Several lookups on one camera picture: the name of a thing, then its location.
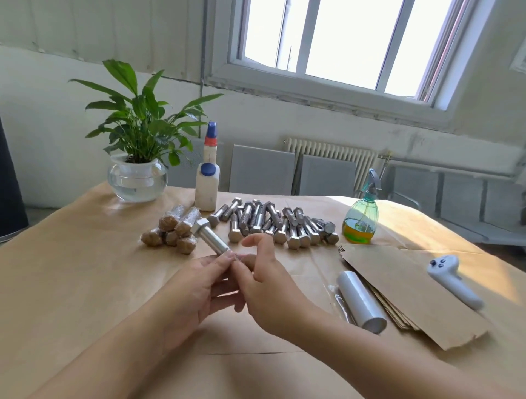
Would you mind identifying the white framed window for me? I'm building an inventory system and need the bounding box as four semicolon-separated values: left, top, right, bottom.
205;0;494;128

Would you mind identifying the white handheld controller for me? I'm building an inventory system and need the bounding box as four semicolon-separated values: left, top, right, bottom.
427;255;486;311

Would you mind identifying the small square wall sign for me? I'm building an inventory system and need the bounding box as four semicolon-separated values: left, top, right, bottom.
510;37;526;75

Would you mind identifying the grey chair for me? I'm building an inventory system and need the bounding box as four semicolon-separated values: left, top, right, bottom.
438;174;486;235
298;155;358;197
229;145;297;196
386;168;441;216
483;179;526;248
168;140;225;189

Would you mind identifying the white radiator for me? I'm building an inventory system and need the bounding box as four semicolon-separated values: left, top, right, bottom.
283;137;378;194

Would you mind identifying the round glass vase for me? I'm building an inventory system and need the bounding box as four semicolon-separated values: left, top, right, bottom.
107;158;169;203

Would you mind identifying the green spray bottle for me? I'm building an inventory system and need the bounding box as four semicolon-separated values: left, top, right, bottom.
342;168;383;245

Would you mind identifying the black trash bin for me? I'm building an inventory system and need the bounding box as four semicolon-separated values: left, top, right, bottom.
0;119;30;240

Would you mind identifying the large brown paper table cover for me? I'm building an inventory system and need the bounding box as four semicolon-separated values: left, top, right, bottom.
0;183;526;399

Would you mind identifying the person's right forearm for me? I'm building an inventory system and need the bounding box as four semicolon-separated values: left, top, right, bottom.
291;308;526;399

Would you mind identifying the person's left forearm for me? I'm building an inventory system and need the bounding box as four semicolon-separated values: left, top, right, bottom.
28;316;186;399

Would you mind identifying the white vertical blind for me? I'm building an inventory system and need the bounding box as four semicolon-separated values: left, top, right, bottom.
0;0;210;83

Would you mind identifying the grey hex bolt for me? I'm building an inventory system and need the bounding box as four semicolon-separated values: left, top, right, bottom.
193;218;233;257

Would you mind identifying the person's left hand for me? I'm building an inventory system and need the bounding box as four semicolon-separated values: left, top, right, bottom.
152;249;248;353

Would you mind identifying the white cling film roll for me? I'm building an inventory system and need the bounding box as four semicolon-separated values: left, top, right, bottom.
337;270;388;335

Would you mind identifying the white glue bottle blue cap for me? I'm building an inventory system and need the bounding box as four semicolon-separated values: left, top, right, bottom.
195;122;220;212

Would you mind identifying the stack of brown paper sheets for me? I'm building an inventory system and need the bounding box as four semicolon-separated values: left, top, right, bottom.
329;242;494;352

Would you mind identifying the pile of steel bolts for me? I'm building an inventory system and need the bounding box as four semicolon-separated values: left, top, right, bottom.
208;197;340;250

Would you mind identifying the person's right hand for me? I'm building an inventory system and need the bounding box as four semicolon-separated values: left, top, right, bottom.
230;233;320;340

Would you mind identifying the green leafy plant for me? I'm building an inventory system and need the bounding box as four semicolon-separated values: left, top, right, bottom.
70;59;225;167

